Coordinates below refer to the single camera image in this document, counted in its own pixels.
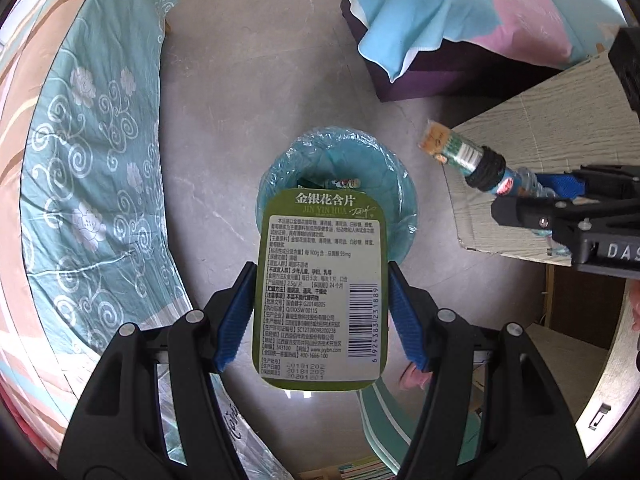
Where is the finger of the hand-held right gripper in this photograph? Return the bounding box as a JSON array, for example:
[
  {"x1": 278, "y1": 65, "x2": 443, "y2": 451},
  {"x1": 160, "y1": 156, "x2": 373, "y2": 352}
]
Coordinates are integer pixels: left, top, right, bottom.
[
  {"x1": 490, "y1": 187, "x2": 640, "y2": 241},
  {"x1": 534, "y1": 164, "x2": 640, "y2": 199}
]

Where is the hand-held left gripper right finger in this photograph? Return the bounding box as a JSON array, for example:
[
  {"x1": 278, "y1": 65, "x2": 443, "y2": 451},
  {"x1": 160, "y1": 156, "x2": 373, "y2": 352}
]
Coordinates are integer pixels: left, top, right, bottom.
[{"x1": 387, "y1": 260, "x2": 588, "y2": 480}]

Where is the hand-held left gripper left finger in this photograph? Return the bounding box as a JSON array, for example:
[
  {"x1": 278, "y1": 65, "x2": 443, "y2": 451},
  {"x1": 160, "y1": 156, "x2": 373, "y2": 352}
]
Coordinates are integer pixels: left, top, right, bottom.
[{"x1": 59, "y1": 260, "x2": 258, "y2": 480}]

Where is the green rectangular tin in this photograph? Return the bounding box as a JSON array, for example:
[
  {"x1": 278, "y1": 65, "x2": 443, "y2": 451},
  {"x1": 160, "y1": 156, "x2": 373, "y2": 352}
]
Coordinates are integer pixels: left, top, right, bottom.
[{"x1": 253, "y1": 189, "x2": 392, "y2": 392}]

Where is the small bottle with black band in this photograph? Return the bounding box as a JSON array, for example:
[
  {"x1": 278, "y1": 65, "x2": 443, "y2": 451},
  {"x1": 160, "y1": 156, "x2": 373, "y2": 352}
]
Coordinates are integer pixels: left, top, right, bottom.
[{"x1": 417, "y1": 120, "x2": 558, "y2": 198}]

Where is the trash bin with blue bag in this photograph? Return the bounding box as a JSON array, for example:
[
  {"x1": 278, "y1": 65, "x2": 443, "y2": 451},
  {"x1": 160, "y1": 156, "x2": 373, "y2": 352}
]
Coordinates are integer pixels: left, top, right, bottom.
[{"x1": 255, "y1": 125, "x2": 420, "y2": 261}]

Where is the dark purple storage box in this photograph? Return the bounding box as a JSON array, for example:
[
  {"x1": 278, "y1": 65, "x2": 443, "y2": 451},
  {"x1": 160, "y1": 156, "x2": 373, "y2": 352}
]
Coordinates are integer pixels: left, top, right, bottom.
[{"x1": 340, "y1": 0, "x2": 506, "y2": 103}]

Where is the teal floral blanket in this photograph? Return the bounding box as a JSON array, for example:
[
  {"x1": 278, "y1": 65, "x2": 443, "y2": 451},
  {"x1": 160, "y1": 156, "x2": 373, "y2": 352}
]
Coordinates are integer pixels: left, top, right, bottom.
[{"x1": 0, "y1": 0, "x2": 201, "y2": 461}]

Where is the blue and pink bedsheet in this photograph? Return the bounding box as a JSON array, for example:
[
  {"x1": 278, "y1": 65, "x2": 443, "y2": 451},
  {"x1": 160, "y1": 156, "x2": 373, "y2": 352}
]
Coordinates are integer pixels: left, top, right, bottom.
[{"x1": 322, "y1": 0, "x2": 576, "y2": 81}]

